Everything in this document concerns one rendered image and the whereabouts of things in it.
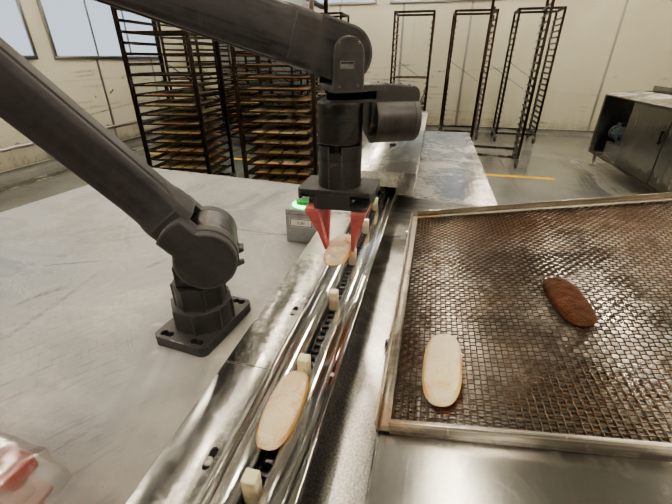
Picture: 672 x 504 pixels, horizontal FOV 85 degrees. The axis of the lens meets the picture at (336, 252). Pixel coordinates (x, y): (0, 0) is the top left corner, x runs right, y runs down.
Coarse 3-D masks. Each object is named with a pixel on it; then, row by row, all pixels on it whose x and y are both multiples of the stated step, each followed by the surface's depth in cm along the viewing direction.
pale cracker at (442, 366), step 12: (444, 336) 40; (432, 348) 39; (444, 348) 38; (456, 348) 38; (432, 360) 37; (444, 360) 37; (456, 360) 37; (432, 372) 36; (444, 372) 35; (456, 372) 35; (432, 384) 34; (444, 384) 34; (456, 384) 34; (432, 396) 33; (444, 396) 33; (456, 396) 33
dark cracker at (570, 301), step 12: (552, 288) 44; (564, 288) 44; (576, 288) 44; (552, 300) 43; (564, 300) 42; (576, 300) 42; (564, 312) 40; (576, 312) 40; (588, 312) 40; (576, 324) 39; (588, 324) 39
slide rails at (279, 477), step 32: (384, 192) 100; (320, 288) 59; (352, 288) 59; (288, 352) 46; (320, 352) 46; (320, 384) 41; (256, 416) 38; (256, 448) 35; (288, 448) 35; (224, 480) 32; (288, 480) 32
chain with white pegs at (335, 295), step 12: (372, 204) 91; (372, 216) 88; (360, 240) 77; (348, 264) 67; (348, 276) 64; (336, 300) 54; (324, 324) 52; (324, 336) 50; (312, 348) 48; (300, 360) 42; (312, 360) 47; (264, 456) 35; (276, 456) 35; (240, 480) 30; (252, 480) 30; (252, 492) 30
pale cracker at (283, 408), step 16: (288, 384) 40; (304, 384) 40; (272, 400) 38; (288, 400) 38; (304, 400) 39; (272, 416) 36; (288, 416) 37; (256, 432) 36; (272, 432) 35; (288, 432) 36; (272, 448) 34
